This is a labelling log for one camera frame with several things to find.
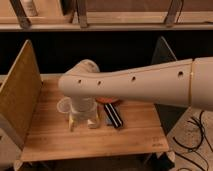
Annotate white bottle on shelf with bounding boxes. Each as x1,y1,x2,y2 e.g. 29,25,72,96
23,0,38,17

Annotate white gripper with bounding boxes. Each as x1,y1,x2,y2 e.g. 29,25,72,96
68,98,100,132

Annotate orange ceramic bowl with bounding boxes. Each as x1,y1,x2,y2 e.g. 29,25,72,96
96,97,118,104

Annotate wooden side board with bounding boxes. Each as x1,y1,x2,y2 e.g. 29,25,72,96
0,40,42,149

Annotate translucent plastic cup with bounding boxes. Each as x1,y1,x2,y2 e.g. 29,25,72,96
56,97,71,117

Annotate wooden shelf rail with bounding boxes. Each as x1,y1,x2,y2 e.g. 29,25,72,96
0,0,213,33

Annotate dark panel behind table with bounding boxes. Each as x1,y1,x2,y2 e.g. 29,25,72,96
151,36,186,134

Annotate black floor cables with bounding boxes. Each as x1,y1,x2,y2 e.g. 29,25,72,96
171,109,213,171

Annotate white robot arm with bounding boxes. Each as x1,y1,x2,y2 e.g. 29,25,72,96
57,57,213,128

